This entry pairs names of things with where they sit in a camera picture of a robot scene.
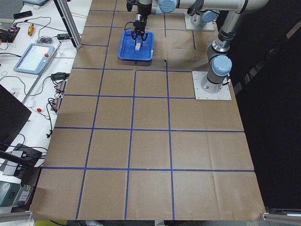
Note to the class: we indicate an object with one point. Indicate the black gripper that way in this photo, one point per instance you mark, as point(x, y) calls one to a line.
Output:
point(142, 8)

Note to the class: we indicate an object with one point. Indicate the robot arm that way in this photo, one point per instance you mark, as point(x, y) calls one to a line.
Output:
point(219, 64)
point(145, 7)

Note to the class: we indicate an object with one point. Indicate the blue plastic tray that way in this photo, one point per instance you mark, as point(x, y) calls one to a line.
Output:
point(138, 51)

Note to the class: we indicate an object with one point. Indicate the black power adapter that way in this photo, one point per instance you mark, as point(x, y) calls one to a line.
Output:
point(63, 36)

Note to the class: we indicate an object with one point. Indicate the brown paper table cover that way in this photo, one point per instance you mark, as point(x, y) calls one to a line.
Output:
point(132, 142)

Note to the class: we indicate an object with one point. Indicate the yellow brass tool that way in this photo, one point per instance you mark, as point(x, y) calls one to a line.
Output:
point(31, 30)

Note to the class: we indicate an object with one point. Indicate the teach pendant tablet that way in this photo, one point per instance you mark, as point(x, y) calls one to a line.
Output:
point(35, 59)

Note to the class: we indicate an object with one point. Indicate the black phone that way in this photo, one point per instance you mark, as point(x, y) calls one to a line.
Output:
point(22, 14)

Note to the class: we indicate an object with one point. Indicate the black monitor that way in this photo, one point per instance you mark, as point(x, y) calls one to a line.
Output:
point(13, 116)

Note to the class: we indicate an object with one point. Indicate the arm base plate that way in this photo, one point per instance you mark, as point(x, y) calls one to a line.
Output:
point(202, 22)
point(205, 90)

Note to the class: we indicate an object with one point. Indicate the aluminium frame post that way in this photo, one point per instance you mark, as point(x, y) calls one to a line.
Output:
point(69, 23)

